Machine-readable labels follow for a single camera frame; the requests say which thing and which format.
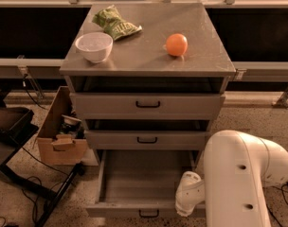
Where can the grey drawer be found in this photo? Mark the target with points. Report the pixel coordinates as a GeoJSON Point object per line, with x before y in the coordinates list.
{"type": "Point", "coordinates": [147, 106]}
{"type": "Point", "coordinates": [146, 140]}
{"type": "Point", "coordinates": [140, 183]}

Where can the black stand with tray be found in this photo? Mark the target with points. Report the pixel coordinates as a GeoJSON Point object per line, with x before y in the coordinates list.
{"type": "Point", "coordinates": [15, 130]}

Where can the grey bottom drawer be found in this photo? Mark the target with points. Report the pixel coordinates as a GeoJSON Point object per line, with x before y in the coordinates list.
{"type": "Point", "coordinates": [140, 183]}

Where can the white bowl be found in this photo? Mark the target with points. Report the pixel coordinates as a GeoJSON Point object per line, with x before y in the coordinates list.
{"type": "Point", "coordinates": [95, 46]}

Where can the orange fruit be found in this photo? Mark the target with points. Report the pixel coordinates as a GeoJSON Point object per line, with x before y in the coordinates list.
{"type": "Point", "coordinates": [176, 45]}

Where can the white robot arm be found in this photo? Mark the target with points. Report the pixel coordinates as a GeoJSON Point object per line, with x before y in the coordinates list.
{"type": "Point", "coordinates": [237, 167]}

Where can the jar in cardboard box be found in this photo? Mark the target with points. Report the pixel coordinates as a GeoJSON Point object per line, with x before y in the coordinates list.
{"type": "Point", "coordinates": [71, 125]}

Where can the grey middle drawer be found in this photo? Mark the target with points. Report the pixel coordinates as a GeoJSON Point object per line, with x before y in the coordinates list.
{"type": "Point", "coordinates": [146, 140]}

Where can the grey top drawer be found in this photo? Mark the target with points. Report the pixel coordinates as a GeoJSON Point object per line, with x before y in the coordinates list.
{"type": "Point", "coordinates": [147, 106]}

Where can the green chip bag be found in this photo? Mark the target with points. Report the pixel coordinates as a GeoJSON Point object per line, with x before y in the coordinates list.
{"type": "Point", "coordinates": [113, 24]}

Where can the grey metal drawer cabinet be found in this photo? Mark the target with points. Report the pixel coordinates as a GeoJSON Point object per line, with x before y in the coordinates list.
{"type": "Point", "coordinates": [140, 64]}

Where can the brown cardboard box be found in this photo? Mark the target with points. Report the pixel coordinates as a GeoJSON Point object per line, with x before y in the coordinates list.
{"type": "Point", "coordinates": [56, 148]}

